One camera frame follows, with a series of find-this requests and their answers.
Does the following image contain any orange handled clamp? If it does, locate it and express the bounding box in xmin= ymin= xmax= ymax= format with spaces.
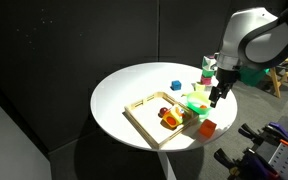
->
xmin=238 ymin=122 xmax=288 ymax=146

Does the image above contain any black clamp lower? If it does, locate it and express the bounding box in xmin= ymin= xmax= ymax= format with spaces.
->
xmin=214 ymin=148 xmax=281 ymax=180

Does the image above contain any blue cube block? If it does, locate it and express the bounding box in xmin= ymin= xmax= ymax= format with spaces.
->
xmin=171 ymin=80 xmax=182 ymax=91

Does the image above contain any light green block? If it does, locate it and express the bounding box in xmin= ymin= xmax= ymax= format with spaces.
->
xmin=194 ymin=82 xmax=206 ymax=91

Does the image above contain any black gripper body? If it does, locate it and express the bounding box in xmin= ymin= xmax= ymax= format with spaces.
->
xmin=216 ymin=68 xmax=240 ymax=89

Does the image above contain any orange cube block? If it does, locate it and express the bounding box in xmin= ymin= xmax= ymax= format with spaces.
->
xmin=199 ymin=119 xmax=217 ymax=138

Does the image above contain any stacked colourful cube tower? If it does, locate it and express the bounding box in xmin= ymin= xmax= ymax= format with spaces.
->
xmin=201 ymin=56 xmax=217 ymax=85

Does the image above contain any dark red ball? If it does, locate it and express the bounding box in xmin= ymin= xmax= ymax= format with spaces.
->
xmin=158 ymin=107 xmax=168 ymax=118

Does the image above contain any wooden chair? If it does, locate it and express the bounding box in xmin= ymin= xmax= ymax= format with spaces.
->
xmin=269 ymin=58 xmax=288 ymax=98

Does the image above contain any wooden tray box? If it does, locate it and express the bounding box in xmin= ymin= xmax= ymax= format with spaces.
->
xmin=124 ymin=92 xmax=199 ymax=150

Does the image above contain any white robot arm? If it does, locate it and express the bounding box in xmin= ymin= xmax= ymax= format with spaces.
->
xmin=209 ymin=7 xmax=288 ymax=108

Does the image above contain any green plastic bowl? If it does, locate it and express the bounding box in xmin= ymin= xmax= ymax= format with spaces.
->
xmin=186 ymin=91 xmax=212 ymax=115

